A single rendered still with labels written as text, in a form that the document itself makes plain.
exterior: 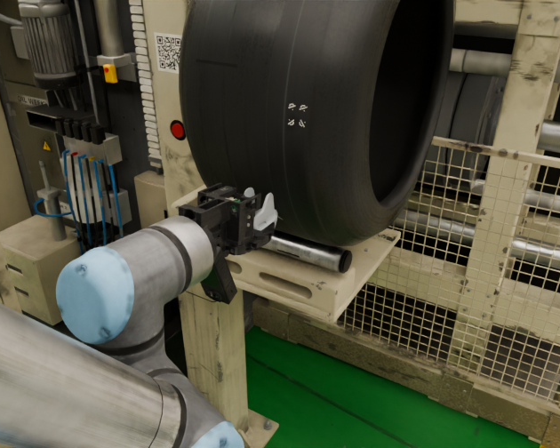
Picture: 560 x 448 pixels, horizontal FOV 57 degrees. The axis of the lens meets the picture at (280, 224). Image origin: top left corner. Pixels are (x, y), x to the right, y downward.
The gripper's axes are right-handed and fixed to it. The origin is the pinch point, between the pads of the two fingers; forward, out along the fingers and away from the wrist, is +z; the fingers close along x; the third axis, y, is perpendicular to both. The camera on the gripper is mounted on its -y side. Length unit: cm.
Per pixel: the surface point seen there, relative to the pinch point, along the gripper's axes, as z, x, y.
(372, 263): 31.8, -8.1, -19.0
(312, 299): 11.3, -4.0, -19.4
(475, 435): 81, -36, -94
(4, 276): -7, 64, -29
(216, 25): -3.6, 8.5, 28.0
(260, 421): 49, 27, -97
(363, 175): 5.2, -12.8, 8.5
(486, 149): 59, -22, 4
